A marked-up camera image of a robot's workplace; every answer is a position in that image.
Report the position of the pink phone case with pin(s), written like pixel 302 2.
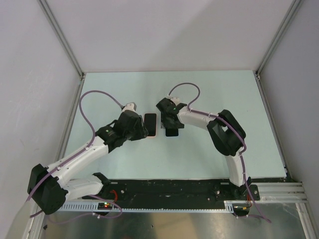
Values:
pixel 155 135

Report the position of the aluminium front frame rail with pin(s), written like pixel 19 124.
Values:
pixel 282 193

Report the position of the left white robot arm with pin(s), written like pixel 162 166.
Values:
pixel 51 186

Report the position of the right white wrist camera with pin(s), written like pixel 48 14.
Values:
pixel 176 100

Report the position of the black smartphone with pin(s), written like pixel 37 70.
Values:
pixel 150 124

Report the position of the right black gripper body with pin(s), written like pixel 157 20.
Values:
pixel 165 123

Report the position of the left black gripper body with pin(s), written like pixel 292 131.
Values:
pixel 137 132

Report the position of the aluminium frame post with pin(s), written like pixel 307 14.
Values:
pixel 44 5
pixel 280 33

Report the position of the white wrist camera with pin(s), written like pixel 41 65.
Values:
pixel 176 100
pixel 130 106

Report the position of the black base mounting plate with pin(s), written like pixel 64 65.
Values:
pixel 176 194

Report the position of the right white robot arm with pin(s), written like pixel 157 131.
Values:
pixel 225 131

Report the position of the blue cased smartphone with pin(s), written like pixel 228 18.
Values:
pixel 171 132

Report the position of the left aluminium frame post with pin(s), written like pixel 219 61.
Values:
pixel 44 5

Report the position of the right aluminium frame post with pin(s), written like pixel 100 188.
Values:
pixel 280 33

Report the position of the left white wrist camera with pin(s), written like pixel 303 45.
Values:
pixel 130 106

